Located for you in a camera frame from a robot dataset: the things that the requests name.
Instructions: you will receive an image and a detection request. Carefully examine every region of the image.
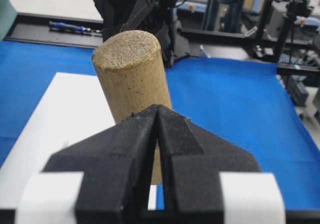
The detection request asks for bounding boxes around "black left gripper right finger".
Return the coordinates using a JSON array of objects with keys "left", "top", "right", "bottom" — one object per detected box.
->
[{"left": 156, "top": 106, "right": 261, "bottom": 223}]

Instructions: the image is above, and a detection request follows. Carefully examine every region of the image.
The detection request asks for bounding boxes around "large white foam board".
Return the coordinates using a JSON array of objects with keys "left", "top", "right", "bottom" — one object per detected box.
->
[{"left": 0, "top": 72, "right": 158, "bottom": 209}]

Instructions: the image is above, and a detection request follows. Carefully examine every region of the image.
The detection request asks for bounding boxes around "blue table cloth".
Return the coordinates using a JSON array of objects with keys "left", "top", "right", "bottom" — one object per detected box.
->
[{"left": 0, "top": 41, "right": 320, "bottom": 209}]

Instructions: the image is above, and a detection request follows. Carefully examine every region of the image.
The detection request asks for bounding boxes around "green backdrop curtain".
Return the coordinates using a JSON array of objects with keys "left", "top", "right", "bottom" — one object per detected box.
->
[{"left": 0, "top": 0, "right": 17, "bottom": 41}]

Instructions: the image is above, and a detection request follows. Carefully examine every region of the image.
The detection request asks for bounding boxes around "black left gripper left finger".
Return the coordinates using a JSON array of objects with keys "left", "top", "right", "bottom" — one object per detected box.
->
[{"left": 43, "top": 105, "right": 158, "bottom": 223}]

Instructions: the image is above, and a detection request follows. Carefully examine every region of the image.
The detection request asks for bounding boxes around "wooden mallet hammer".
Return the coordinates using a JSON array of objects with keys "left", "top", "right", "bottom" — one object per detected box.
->
[{"left": 91, "top": 30, "right": 173, "bottom": 186}]

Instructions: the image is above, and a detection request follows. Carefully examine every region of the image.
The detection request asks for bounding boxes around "blue handled screwdriver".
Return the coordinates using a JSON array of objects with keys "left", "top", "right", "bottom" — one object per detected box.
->
[{"left": 48, "top": 21, "right": 102, "bottom": 36}]

